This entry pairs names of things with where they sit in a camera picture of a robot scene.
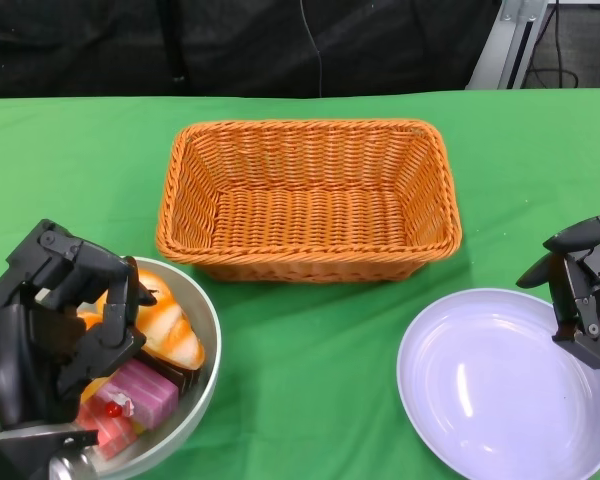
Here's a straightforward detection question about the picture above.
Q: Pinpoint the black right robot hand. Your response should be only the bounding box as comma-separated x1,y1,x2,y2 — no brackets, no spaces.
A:
515,202,600,374

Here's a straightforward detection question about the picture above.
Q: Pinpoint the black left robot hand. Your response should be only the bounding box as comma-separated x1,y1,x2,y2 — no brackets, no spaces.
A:
0,218,157,429

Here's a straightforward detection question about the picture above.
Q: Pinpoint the orange striped bread roll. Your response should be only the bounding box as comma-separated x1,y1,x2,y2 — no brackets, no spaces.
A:
93,268,207,372
76,310,114,404

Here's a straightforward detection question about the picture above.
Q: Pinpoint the grey round bowl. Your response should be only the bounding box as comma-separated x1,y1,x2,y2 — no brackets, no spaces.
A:
72,256,223,477

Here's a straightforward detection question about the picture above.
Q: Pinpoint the red cake with cherries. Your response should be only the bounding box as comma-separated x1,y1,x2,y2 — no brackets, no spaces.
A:
76,398,141,462

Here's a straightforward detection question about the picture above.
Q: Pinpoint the pink layered cake slice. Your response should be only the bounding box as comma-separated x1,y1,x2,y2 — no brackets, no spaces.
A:
96,360,181,430

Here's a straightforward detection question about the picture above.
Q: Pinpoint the lavender round plate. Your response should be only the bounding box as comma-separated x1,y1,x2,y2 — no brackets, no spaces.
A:
396,288,600,480

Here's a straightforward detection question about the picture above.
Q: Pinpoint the chocolate layered cake slice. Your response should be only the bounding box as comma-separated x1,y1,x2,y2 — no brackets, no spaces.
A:
137,348,202,397

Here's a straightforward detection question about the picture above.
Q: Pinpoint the orange wicker basket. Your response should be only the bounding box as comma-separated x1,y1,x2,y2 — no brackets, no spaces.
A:
154,118,463,284

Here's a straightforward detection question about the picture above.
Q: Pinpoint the black fabric backdrop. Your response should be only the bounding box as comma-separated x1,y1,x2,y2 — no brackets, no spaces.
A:
0,0,502,100

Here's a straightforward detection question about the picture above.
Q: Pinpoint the black floor cable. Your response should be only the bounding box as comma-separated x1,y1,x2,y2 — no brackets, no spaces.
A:
526,0,581,89

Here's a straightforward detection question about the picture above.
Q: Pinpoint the grey aluminium frame post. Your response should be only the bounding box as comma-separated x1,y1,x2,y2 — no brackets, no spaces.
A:
463,0,550,92

